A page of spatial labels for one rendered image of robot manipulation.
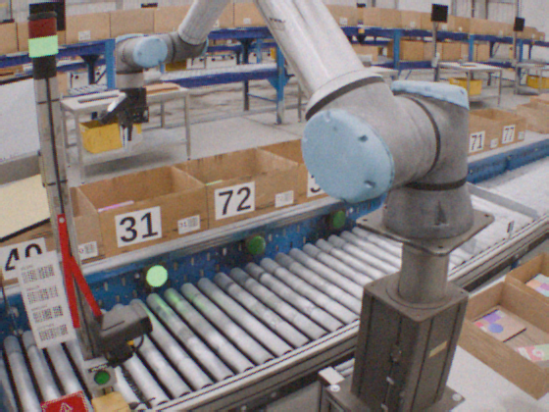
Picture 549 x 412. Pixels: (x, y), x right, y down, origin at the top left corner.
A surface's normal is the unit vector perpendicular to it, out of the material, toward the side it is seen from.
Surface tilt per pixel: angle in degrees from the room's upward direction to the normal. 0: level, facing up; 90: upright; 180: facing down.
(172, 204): 90
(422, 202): 72
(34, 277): 90
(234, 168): 90
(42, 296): 90
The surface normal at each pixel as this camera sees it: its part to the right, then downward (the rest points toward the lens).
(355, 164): -0.73, 0.36
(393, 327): -0.85, 0.20
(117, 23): 0.58, 0.31
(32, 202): 0.82, 0.15
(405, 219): -0.70, -0.03
